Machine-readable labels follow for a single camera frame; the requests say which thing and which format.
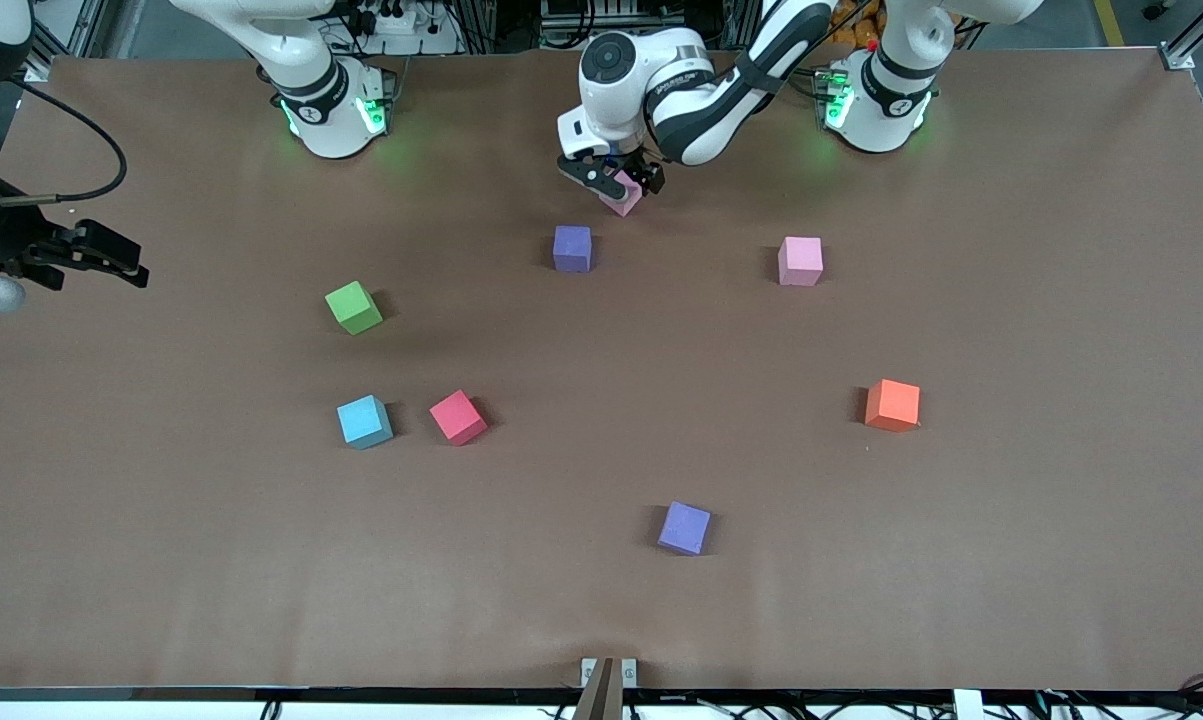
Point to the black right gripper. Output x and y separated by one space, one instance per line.
6 247

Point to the pink foam cube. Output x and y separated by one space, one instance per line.
626 203
800 261

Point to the purple foam cube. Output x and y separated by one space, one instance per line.
684 527
572 248

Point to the red foam cube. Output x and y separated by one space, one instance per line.
458 417

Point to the orange foam cube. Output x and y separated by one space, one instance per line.
892 405

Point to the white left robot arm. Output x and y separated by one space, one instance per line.
701 110

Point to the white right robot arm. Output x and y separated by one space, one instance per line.
311 70

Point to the long white power strip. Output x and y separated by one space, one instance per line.
571 40

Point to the orange snack bags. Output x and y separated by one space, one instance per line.
856 25

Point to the green foam cube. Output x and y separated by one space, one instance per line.
354 307

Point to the white power strip with plugs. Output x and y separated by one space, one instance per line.
396 20

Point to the light blue foam cube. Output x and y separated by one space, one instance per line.
364 421

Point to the brown table cover sheet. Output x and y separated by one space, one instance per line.
561 600

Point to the brown strip with white brackets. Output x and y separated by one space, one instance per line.
606 690

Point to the white tag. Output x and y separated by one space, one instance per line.
968 705

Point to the aluminium frame profile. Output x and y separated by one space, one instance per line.
66 35
1196 35

